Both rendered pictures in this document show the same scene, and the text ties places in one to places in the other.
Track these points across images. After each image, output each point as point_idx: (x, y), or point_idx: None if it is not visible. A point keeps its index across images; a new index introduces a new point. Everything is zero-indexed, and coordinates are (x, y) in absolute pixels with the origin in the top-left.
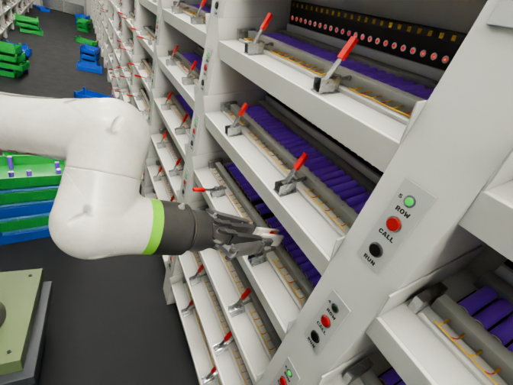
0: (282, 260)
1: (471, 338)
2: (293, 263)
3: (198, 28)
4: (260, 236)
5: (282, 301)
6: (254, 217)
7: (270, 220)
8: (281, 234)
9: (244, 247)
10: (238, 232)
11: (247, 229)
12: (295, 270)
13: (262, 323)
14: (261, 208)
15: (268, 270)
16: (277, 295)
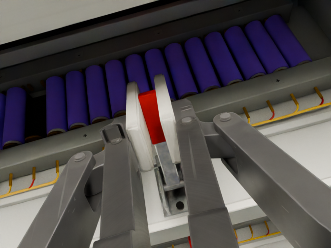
0: (202, 116)
1: None
2: (226, 91)
3: None
4: (185, 120)
5: (322, 149)
6: (28, 159)
7: (57, 118)
8: (116, 101)
9: (320, 183)
10: (188, 202)
11: (133, 166)
12: (247, 91)
13: (242, 229)
14: (4, 134)
15: (217, 164)
16: (302, 157)
